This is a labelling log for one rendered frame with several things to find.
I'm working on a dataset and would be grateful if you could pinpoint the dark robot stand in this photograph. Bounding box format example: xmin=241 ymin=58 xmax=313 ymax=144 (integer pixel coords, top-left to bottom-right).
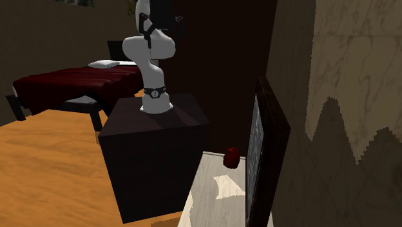
xmin=97 ymin=92 xmax=211 ymax=224

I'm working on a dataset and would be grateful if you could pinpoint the bed with dark red cover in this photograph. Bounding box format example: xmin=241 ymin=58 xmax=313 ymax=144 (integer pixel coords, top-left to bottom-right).
xmin=5 ymin=40 xmax=148 ymax=132

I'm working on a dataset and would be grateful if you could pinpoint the dark framed wall picture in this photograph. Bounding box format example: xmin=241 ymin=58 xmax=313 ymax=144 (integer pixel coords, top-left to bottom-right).
xmin=245 ymin=76 xmax=292 ymax=227

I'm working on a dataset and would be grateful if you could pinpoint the white pillow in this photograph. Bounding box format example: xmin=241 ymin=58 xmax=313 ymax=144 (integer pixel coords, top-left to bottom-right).
xmin=88 ymin=59 xmax=120 ymax=70

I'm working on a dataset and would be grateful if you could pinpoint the dark red apple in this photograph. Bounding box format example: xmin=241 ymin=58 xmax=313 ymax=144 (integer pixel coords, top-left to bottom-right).
xmin=222 ymin=146 xmax=241 ymax=170

